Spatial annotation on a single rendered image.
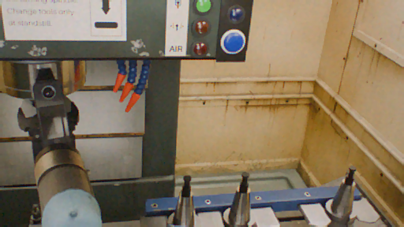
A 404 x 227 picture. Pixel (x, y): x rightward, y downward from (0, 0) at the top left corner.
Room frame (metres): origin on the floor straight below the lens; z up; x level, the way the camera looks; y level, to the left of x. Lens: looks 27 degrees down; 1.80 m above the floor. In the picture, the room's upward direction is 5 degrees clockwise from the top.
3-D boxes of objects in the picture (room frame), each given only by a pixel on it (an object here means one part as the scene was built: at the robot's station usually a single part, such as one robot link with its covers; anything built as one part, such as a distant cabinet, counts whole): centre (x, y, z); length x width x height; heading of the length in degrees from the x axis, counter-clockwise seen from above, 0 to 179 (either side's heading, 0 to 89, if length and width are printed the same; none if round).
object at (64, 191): (0.49, 0.18, 1.38); 0.11 x 0.08 x 0.09; 26
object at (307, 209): (0.73, -0.25, 1.21); 0.07 x 0.05 x 0.01; 14
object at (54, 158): (0.57, 0.21, 1.38); 0.08 x 0.05 x 0.08; 116
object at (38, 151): (0.64, 0.25, 1.38); 0.12 x 0.08 x 0.09; 26
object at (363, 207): (0.75, -0.36, 1.21); 0.07 x 0.05 x 0.01; 14
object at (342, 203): (0.74, -0.30, 1.26); 0.04 x 0.04 x 0.07
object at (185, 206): (0.66, 0.02, 1.26); 0.04 x 0.04 x 0.07
